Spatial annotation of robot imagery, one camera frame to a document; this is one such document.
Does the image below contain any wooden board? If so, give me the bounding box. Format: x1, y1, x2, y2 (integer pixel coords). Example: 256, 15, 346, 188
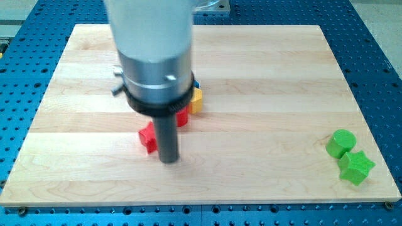
1, 24, 401, 207

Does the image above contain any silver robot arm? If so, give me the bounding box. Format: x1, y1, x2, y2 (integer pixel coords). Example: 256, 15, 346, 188
104, 0, 195, 163

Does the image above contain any green star block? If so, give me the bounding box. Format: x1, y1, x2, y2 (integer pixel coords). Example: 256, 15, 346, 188
337, 151, 376, 186

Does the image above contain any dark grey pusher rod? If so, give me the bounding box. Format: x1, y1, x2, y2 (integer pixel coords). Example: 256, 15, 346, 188
153, 115, 179, 163

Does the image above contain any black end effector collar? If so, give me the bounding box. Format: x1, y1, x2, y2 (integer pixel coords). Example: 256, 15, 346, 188
122, 72, 195, 117

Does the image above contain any green cylinder block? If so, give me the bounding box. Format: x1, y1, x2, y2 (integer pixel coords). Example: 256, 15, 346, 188
325, 129, 357, 159

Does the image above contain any red star block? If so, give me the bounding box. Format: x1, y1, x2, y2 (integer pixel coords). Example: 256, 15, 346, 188
138, 122, 158, 154

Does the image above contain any clear robot base plate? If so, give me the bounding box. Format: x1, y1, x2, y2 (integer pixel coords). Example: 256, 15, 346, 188
193, 0, 231, 15

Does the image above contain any blue block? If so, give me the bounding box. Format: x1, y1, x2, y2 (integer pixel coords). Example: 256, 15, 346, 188
193, 80, 200, 89

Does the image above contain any yellow block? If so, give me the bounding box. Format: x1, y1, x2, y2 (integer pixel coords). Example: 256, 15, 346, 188
188, 87, 203, 114

